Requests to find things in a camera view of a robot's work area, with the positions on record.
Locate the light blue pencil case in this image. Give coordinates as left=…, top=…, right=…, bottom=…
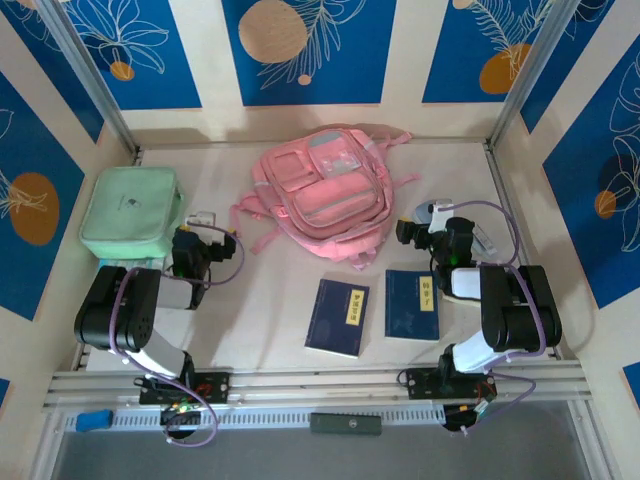
left=412, top=201, right=437, bottom=226

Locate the dark blue three-character label book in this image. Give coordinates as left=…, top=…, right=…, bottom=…
left=383, top=268, right=442, bottom=344

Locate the pink school backpack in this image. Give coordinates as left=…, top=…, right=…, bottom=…
left=228, top=125, right=422, bottom=272

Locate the dark blue four-character label book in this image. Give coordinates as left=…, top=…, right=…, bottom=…
left=303, top=277, right=371, bottom=360

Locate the mint green zip bag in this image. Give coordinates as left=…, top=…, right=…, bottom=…
left=78, top=165, right=187, bottom=260

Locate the light blue picture booklet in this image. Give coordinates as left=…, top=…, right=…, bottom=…
left=97, top=257, right=166, bottom=274

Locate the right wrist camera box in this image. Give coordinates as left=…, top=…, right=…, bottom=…
left=428, top=198, right=455, bottom=234

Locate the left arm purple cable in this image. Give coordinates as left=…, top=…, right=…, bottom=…
left=107, top=223, right=246, bottom=449

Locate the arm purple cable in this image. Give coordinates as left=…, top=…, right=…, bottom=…
left=449, top=199, right=547, bottom=436
left=107, top=223, right=246, bottom=449

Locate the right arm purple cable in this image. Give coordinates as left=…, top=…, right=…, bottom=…
left=449, top=199, right=547, bottom=436

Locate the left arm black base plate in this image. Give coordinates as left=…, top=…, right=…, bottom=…
left=138, top=370, right=233, bottom=406

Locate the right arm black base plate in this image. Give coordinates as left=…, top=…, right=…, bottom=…
left=404, top=367, right=498, bottom=401

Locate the grey slotted cable duct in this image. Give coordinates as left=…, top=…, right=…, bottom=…
left=64, top=403, right=447, bottom=432

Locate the aluminium front rail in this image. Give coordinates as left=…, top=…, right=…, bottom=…
left=42, top=366, right=592, bottom=410

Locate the aluminium frame post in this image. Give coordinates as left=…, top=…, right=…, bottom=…
left=487, top=0, right=576, bottom=150
left=35, top=0, right=140, bottom=154

